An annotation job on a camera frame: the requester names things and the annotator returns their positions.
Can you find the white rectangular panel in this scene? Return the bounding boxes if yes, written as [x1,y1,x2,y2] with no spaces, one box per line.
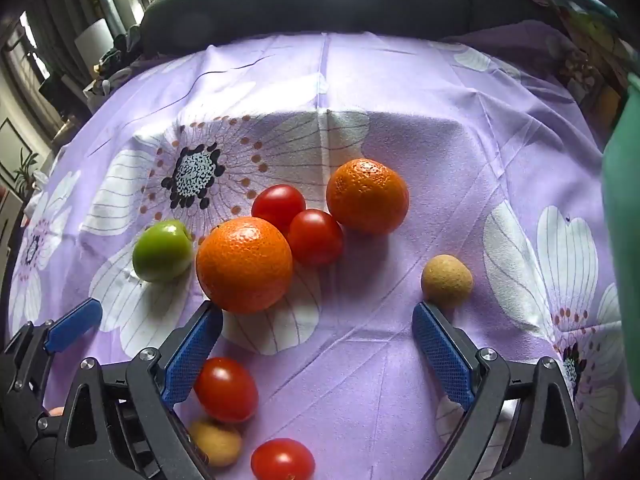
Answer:
[74,18,114,70]

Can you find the purple floral bedsheet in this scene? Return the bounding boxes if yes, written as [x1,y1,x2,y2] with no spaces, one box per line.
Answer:
[7,30,631,480]

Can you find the dark ribbed cushion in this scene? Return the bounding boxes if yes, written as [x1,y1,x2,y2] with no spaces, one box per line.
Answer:
[140,0,566,58]

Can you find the potted plant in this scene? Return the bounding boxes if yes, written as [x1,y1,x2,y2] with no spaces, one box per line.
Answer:
[13,147,42,197]

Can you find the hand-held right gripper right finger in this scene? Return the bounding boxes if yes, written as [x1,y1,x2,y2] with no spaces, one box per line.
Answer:
[412,301,586,480]

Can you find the small brown round fruit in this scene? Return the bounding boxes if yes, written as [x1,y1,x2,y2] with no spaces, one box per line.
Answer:
[421,254,474,310]

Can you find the dark clothes heap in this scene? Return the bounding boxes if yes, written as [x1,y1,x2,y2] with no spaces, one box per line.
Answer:
[86,32,147,111]

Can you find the small yellow round fruit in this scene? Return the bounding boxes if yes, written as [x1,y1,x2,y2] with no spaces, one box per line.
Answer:
[189,420,243,468]

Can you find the framed wall picture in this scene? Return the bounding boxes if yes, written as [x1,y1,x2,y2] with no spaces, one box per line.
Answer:
[0,117,34,180]

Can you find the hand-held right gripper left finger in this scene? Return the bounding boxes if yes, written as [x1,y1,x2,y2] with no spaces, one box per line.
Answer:
[55,300,224,480]

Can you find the small green fruit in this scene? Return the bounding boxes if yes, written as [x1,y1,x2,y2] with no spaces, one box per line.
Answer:
[132,219,194,282]

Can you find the orange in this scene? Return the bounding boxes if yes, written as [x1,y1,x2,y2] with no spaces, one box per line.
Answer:
[326,158,410,235]
[196,217,294,315]

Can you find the red cherry tomato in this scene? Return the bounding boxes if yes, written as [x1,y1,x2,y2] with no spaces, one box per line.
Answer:
[194,357,259,423]
[286,209,344,267]
[250,438,316,480]
[251,184,307,233]

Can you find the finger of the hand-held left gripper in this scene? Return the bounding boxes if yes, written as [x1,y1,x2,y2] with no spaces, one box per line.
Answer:
[0,297,103,413]

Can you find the green plastic bowl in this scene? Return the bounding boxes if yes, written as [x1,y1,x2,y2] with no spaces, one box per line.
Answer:
[602,72,640,401]

